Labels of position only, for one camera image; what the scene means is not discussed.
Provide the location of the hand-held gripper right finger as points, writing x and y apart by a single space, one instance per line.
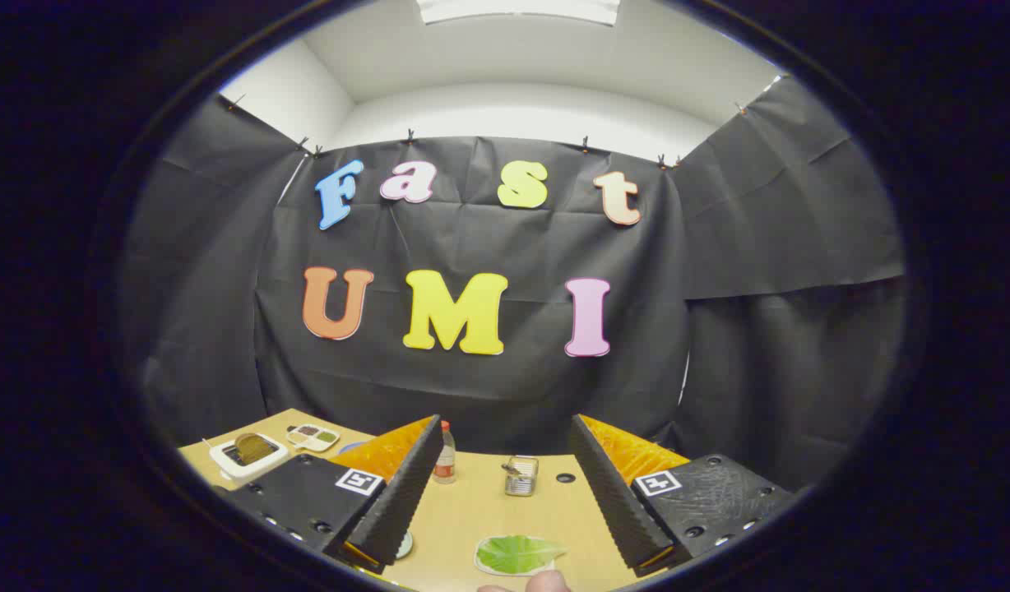
620 501

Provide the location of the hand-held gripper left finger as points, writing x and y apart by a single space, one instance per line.
308 493

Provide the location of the brown toast slice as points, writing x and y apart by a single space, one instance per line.
254 446

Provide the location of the green lettuce leaf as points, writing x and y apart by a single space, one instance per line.
513 553

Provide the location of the white toaster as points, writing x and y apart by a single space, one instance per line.
262 469

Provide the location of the white divided seasoning tray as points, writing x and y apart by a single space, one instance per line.
313 437

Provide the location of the blue plate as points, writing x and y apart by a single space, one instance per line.
350 447

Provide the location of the metal mesh utensil holder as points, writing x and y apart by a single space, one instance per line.
523 481

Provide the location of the light green plate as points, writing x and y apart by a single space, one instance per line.
406 545

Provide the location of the clear bottle red cap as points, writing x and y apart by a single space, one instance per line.
445 460

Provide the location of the white rectangular dish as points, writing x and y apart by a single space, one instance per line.
482 566

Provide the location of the black backdrop cloth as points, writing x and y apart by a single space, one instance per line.
472 238

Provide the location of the ceiling light panel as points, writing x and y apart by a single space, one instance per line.
517 8

